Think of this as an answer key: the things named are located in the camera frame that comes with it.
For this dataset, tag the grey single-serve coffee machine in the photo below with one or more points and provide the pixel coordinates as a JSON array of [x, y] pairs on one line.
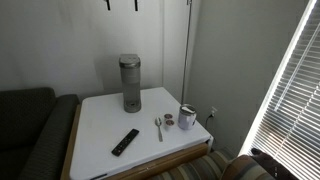
[[130, 80]]

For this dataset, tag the thin metal lamp pole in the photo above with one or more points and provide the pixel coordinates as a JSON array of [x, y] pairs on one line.
[[185, 60]]

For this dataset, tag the small coffee pod cup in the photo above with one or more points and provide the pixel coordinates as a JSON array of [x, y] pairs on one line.
[[169, 124], [168, 116]]

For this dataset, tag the silver metal spoon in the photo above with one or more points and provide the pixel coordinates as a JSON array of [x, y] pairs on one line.
[[158, 121]]

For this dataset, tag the white plastic table board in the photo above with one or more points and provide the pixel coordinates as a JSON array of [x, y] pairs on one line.
[[100, 126]]

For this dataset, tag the lavender mug with lid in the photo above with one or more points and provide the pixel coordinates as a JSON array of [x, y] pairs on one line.
[[185, 120]]

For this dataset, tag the black tv remote control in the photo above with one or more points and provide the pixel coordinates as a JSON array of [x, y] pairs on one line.
[[125, 142]]

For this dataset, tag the dark grey sofa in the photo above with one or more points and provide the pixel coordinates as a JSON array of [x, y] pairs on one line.
[[30, 133]]

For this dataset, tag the wooden side table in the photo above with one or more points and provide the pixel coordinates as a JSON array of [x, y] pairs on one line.
[[166, 162]]

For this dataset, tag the striped fabric sofa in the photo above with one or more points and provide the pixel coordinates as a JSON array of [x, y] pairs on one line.
[[200, 166]]

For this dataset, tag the white window blinds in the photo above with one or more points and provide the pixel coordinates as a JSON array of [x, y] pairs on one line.
[[293, 110]]

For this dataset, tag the white wall outlet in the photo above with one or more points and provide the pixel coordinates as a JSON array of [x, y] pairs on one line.
[[214, 109]]

